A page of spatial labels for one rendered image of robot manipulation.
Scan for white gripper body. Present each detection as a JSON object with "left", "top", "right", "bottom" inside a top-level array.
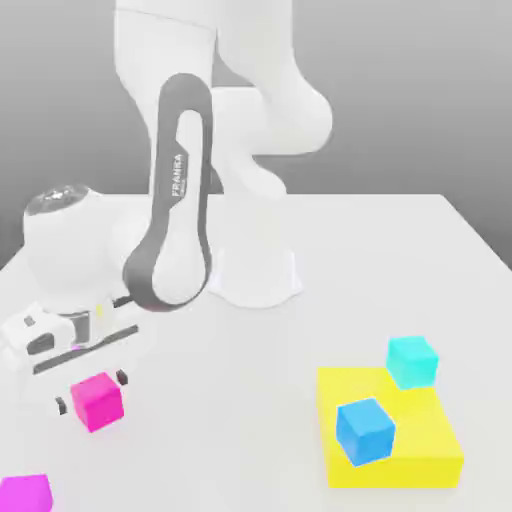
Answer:
[{"left": 2, "top": 305, "right": 142, "bottom": 400}]

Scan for small magenta cube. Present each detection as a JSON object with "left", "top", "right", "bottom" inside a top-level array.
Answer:
[{"left": 70, "top": 371, "right": 125, "bottom": 434}]

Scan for small purple cube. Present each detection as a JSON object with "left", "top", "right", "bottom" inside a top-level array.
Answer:
[{"left": 0, "top": 473, "right": 54, "bottom": 512}]

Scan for small blue cube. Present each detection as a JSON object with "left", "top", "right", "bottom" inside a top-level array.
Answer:
[{"left": 335, "top": 397, "right": 397, "bottom": 468}]

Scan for small cyan cube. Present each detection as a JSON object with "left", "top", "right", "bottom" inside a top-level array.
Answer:
[{"left": 385, "top": 335, "right": 440, "bottom": 391}]

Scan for large yellow box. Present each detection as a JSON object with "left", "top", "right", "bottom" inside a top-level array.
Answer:
[{"left": 316, "top": 366, "right": 465, "bottom": 490}]

